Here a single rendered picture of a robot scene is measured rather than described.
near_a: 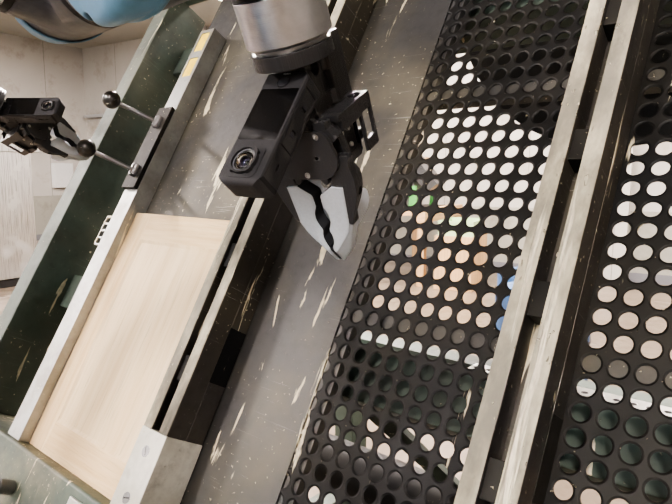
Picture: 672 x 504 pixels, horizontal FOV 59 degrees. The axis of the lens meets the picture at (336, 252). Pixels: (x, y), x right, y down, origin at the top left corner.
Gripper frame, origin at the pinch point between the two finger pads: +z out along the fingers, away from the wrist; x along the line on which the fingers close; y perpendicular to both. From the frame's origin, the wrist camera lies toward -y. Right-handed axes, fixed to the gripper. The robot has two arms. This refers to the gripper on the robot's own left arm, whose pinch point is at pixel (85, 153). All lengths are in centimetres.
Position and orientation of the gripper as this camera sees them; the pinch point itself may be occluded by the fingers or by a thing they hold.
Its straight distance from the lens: 138.0
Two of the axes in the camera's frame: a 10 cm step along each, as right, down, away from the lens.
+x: -0.5, 8.8, -4.7
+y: -8.2, 2.3, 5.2
